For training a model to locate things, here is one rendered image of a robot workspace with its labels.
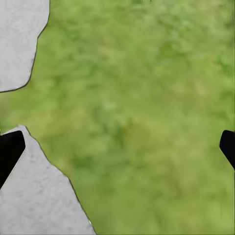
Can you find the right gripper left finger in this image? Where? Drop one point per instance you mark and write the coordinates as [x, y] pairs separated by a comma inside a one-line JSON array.
[[12, 145]]

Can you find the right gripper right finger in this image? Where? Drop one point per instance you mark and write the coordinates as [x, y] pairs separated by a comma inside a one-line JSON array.
[[227, 146]]

